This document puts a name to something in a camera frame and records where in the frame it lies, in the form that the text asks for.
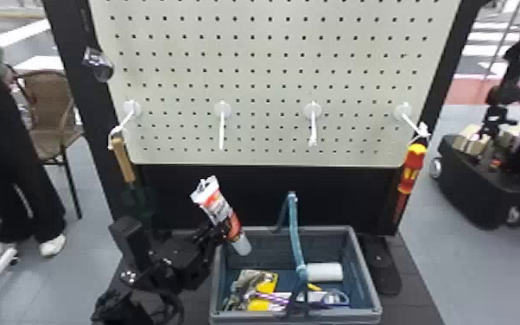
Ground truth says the grey gloves yellow card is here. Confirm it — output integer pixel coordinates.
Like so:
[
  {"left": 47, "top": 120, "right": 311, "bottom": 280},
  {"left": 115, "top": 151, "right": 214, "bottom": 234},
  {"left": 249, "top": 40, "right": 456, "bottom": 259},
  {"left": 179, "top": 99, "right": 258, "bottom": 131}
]
[{"left": 221, "top": 269, "right": 281, "bottom": 313}]

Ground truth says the wooden handle brush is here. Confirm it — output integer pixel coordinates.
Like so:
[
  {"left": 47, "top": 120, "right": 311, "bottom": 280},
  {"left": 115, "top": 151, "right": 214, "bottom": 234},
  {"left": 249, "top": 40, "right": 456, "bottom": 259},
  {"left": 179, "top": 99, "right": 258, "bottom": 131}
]
[{"left": 107, "top": 125, "right": 153, "bottom": 215}]

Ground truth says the brown wicker chair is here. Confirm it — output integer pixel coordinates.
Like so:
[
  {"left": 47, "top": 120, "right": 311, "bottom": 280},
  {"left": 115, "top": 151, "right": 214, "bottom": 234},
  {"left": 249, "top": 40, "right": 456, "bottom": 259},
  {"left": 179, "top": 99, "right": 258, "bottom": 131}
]
[{"left": 11, "top": 67, "right": 84, "bottom": 220}]

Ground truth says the purple striped tool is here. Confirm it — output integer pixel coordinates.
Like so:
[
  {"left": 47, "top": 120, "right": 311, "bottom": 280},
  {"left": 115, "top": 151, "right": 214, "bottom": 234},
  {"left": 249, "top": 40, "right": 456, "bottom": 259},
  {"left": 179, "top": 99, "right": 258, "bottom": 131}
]
[{"left": 243, "top": 290, "right": 295, "bottom": 307}]

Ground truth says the person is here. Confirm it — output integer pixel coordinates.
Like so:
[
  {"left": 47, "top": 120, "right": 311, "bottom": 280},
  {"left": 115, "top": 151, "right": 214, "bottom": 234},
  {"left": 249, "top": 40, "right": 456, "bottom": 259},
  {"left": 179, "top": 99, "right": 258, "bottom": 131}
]
[{"left": 0, "top": 17, "right": 69, "bottom": 261}]

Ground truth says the white orange sealant tube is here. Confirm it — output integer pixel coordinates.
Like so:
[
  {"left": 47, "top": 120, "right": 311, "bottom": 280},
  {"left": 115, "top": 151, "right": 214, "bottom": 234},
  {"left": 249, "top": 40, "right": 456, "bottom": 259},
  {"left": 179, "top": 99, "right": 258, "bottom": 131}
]
[{"left": 188, "top": 175, "right": 253, "bottom": 257}]

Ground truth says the white paint roller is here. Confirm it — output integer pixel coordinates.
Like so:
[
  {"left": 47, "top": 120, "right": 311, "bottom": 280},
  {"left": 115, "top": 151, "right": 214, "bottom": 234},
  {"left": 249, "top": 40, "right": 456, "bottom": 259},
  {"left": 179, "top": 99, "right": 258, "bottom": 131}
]
[{"left": 305, "top": 261, "right": 346, "bottom": 284}]

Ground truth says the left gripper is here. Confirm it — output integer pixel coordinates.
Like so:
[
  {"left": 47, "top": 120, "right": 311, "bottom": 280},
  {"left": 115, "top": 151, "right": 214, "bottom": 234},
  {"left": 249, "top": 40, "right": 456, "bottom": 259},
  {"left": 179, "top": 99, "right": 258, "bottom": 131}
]
[{"left": 151, "top": 219, "right": 233, "bottom": 292}]

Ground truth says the white pegboard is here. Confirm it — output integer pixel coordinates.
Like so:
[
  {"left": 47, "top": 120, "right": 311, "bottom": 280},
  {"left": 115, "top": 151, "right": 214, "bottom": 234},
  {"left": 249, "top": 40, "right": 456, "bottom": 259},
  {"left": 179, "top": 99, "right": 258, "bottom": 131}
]
[{"left": 41, "top": 0, "right": 489, "bottom": 297}]

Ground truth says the red yellow screwdriver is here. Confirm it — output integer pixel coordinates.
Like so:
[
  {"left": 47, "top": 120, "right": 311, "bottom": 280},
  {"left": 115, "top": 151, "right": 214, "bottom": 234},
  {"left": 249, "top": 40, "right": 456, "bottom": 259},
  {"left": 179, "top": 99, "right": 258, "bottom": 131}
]
[{"left": 392, "top": 135, "right": 430, "bottom": 225}]

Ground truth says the blue basket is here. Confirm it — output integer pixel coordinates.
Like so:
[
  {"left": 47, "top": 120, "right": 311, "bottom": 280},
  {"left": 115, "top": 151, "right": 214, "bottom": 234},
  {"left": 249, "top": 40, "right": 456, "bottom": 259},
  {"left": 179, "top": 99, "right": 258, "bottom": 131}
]
[{"left": 208, "top": 190, "right": 384, "bottom": 325}]

